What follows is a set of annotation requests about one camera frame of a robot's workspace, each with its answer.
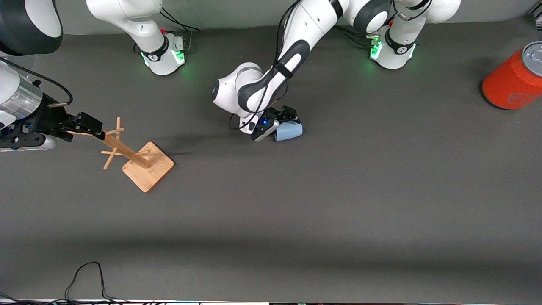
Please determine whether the black right arm base cable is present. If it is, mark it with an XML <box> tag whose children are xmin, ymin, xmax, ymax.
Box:
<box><xmin>160</xmin><ymin>5</ymin><xmax>199</xmax><ymax>33</ymax></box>

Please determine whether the orange can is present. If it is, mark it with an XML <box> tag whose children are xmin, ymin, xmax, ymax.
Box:
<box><xmin>482</xmin><ymin>41</ymin><xmax>542</xmax><ymax>111</ymax></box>

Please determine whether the light blue cup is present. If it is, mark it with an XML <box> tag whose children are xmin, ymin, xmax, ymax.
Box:
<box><xmin>274</xmin><ymin>122</ymin><xmax>304</xmax><ymax>142</ymax></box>

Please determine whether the black left arm base cable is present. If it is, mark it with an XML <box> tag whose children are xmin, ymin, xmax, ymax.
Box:
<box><xmin>335</xmin><ymin>25</ymin><xmax>375</xmax><ymax>48</ymax></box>

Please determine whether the wooden cup rack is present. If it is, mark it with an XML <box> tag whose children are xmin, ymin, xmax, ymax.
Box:
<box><xmin>70</xmin><ymin>117</ymin><xmax>175</xmax><ymax>193</ymax></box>

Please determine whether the black looped cable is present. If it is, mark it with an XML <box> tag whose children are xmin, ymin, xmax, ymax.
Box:
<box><xmin>64</xmin><ymin>262</ymin><xmax>127</xmax><ymax>303</ymax></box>

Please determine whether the black arm base cable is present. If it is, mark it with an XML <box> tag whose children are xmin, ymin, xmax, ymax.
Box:
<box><xmin>335</xmin><ymin>25</ymin><xmax>375</xmax><ymax>48</ymax></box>
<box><xmin>160</xmin><ymin>5</ymin><xmax>199</xmax><ymax>33</ymax></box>

